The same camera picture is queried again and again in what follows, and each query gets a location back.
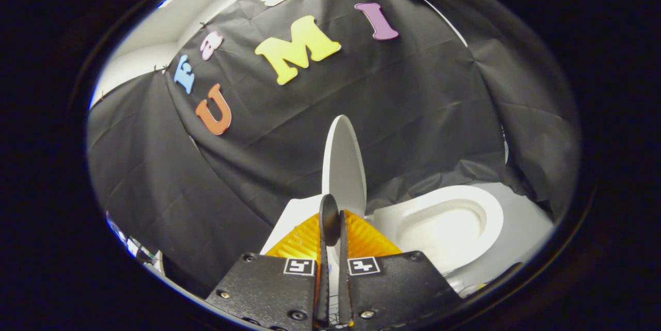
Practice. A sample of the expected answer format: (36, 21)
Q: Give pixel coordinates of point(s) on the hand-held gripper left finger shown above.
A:
(273, 289)

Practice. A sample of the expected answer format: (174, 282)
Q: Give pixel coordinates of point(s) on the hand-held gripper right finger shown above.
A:
(397, 284)

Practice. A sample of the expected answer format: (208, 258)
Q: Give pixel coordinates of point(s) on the black backdrop cloth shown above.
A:
(361, 88)

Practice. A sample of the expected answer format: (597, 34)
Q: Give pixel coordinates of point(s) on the white toilet lid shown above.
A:
(345, 166)

